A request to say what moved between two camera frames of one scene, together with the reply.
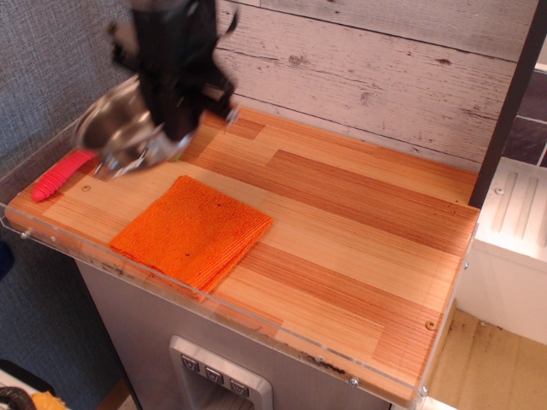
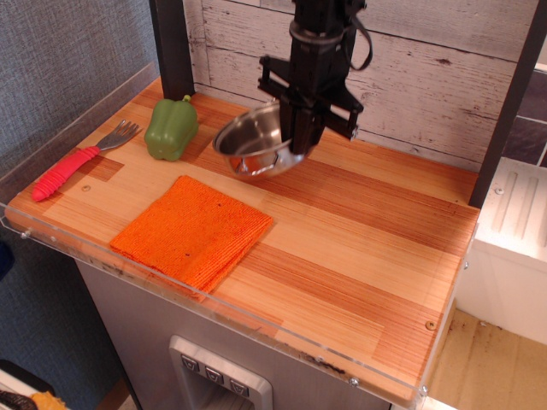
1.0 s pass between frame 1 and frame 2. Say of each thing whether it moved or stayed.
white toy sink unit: stayed
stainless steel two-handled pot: moved
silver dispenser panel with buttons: stayed
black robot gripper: moved
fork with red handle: stayed
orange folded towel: stayed
